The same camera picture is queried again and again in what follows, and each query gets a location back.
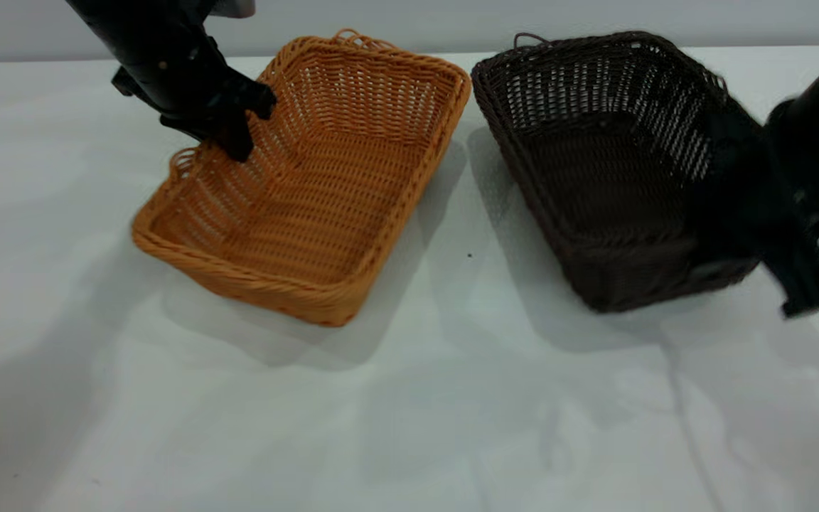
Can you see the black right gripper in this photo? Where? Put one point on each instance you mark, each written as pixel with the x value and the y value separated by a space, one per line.
pixel 743 192

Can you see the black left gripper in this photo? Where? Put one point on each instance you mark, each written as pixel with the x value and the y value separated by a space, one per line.
pixel 210 99

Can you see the orange-brown woven basket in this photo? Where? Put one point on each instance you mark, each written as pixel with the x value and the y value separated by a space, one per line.
pixel 324 213

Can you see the dark brown woven basket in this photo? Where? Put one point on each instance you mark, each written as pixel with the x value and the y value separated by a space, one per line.
pixel 594 178

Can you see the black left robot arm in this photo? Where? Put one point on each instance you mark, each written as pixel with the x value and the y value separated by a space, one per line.
pixel 143 43

